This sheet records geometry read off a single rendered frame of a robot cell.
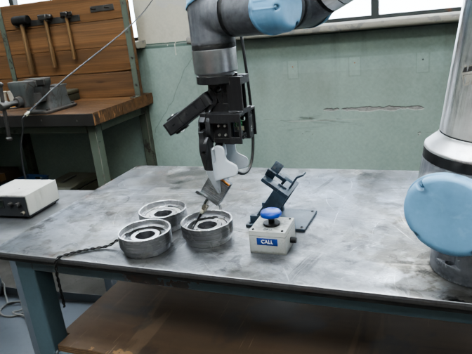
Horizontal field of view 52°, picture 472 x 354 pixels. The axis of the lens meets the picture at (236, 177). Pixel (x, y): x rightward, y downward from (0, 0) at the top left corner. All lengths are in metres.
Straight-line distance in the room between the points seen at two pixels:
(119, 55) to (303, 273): 2.12
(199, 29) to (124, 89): 2.00
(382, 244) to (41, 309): 0.74
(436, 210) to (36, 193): 1.30
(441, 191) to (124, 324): 0.85
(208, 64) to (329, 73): 1.69
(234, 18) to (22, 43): 2.50
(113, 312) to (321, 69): 1.63
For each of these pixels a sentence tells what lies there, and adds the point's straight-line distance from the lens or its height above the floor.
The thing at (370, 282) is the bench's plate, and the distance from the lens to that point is 0.82.
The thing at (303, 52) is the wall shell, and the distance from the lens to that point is 2.48.
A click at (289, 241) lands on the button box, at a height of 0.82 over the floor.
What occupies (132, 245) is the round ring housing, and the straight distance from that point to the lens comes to 0.94.
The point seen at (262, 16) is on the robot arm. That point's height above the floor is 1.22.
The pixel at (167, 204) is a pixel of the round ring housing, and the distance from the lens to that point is 1.12.
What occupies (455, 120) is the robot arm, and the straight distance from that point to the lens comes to 0.63.
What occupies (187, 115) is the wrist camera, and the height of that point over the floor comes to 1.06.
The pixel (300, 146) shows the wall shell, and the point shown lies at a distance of 2.57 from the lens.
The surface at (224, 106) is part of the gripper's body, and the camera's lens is 0.84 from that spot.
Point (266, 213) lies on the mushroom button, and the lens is 0.89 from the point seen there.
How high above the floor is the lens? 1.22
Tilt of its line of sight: 18 degrees down
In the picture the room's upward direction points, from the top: 6 degrees counter-clockwise
